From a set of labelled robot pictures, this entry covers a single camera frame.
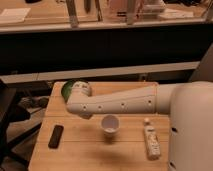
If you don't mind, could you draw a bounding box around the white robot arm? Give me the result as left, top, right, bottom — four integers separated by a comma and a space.
61, 81, 213, 171

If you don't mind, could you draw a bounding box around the white cup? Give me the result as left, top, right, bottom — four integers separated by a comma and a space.
101, 115, 119, 137

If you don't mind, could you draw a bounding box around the green bowl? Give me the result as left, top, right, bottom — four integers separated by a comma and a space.
60, 78, 91, 103

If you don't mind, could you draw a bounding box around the white bottle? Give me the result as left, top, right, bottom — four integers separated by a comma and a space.
144, 118, 161, 160

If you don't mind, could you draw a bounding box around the black chair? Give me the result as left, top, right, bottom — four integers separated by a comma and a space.
0, 79, 41, 167

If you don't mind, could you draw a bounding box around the white paper sheet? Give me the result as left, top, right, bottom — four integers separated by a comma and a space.
0, 8, 30, 24

